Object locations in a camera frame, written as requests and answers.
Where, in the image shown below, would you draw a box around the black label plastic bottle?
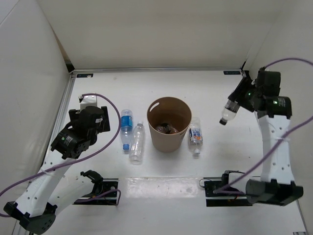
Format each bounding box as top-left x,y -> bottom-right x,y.
219,100 -> 240,125

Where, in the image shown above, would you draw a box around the orange blue label bottle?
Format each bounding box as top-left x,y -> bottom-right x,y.
188,117 -> 203,157

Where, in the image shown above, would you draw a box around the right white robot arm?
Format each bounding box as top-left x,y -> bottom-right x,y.
220,69 -> 304,206

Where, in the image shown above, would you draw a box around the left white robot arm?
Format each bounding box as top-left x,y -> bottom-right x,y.
3,106 -> 110,235

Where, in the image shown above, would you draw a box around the crushed bottles inside bin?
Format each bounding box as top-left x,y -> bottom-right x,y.
156,123 -> 178,134

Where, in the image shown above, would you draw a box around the brown round waste bin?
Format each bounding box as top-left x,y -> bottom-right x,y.
147,97 -> 192,153

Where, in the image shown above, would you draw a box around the blue label plastic bottle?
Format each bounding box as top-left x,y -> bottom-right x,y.
120,109 -> 133,151

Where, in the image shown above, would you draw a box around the clear plastic bottle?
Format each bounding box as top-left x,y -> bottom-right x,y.
129,121 -> 145,165

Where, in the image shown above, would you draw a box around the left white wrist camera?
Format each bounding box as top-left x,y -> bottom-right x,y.
79,95 -> 98,111

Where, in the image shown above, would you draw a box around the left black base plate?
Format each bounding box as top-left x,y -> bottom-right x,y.
73,178 -> 121,206

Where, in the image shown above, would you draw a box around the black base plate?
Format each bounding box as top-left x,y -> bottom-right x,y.
73,178 -> 121,206
199,178 -> 252,207

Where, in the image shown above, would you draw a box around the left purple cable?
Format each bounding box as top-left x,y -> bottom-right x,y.
0,93 -> 123,218

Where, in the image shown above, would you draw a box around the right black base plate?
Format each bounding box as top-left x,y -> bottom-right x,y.
199,178 -> 252,207

